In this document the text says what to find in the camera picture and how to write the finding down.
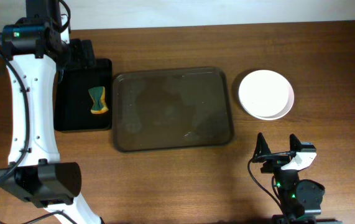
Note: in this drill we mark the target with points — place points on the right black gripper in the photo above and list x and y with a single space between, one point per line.
276 165

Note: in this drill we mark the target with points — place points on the small black tray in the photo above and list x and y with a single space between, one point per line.
73 102

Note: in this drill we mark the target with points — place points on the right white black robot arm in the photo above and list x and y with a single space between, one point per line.
299 200

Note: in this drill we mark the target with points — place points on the pale green plate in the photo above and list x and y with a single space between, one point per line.
270 114

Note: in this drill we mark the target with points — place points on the yellow green sponge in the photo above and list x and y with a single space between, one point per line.
98 95

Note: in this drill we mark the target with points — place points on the large brown tray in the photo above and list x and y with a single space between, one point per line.
171 109

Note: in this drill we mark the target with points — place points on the white plate with orange stain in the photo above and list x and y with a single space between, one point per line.
265 89

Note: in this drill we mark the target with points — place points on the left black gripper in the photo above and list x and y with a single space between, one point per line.
82 50

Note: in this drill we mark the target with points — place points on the dark base plate corner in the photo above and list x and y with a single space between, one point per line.
279 219

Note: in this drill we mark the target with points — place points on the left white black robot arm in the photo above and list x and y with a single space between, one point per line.
34 49

